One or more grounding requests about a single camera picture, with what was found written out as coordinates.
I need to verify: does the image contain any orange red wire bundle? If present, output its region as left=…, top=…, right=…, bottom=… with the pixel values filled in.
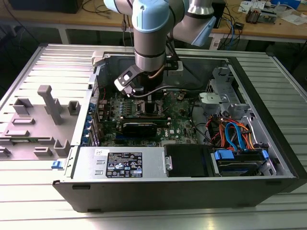
left=206, top=116, right=262, bottom=150

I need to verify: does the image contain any wooden desk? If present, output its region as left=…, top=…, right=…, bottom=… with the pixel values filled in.
left=0, top=0, right=307, bottom=44

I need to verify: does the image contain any black power cable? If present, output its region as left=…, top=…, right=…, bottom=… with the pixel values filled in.
left=190, top=99, right=212, bottom=146

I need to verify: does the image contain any black graphics card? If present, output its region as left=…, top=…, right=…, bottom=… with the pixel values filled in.
left=122, top=122, right=158, bottom=138

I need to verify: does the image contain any silver metal drive cage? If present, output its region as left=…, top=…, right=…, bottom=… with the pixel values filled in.
left=198, top=67, right=252, bottom=120

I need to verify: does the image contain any grey parts rack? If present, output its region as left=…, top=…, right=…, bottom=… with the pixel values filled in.
left=0, top=85, right=81, bottom=161

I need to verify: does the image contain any grey plastic case latch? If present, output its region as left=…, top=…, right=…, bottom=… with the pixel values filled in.
left=92, top=50, right=111, bottom=67

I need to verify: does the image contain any bronze cable loop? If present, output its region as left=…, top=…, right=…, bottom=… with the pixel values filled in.
left=148, top=64, right=166, bottom=80

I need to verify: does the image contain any black desktop device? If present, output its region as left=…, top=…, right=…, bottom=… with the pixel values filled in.
left=213, top=0, right=226, bottom=29

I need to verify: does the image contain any black computer box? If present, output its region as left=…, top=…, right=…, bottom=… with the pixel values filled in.
left=9, top=0, right=84, bottom=14

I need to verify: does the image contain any grey electronic device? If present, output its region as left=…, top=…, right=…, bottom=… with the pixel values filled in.
left=260, top=7, right=285, bottom=24

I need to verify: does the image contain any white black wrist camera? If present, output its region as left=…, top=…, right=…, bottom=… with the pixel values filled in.
left=114, top=64, right=145, bottom=98

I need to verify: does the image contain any green motherboard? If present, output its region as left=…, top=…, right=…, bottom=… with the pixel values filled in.
left=98, top=88, right=200, bottom=147

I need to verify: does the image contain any blue disk wire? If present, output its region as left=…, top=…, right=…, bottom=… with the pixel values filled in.
left=225, top=122, right=248, bottom=151

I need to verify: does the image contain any black camera cable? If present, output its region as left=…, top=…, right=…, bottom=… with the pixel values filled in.
left=131, top=85, right=168, bottom=98

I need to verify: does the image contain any hard disk in blue carrier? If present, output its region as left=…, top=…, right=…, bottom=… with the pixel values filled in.
left=210, top=148, right=271, bottom=177

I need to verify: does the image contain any CPU socket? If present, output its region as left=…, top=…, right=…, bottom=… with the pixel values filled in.
left=134, top=99, right=168, bottom=118

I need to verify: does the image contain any silver power supply unit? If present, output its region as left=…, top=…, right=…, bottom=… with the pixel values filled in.
left=71, top=146, right=166, bottom=179

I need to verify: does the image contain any small wrist camera mount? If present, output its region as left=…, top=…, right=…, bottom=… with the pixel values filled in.
left=165, top=55, right=185, bottom=72

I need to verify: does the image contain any black PC case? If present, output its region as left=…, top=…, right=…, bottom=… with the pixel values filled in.
left=52, top=49, right=307, bottom=213

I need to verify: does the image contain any green RAM stick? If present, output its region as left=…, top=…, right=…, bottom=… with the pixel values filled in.
left=122, top=119, right=170, bottom=127
left=13, top=138, right=50, bottom=144

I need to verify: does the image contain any white paper sheet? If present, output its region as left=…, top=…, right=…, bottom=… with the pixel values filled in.
left=280, top=13, right=307, bottom=26

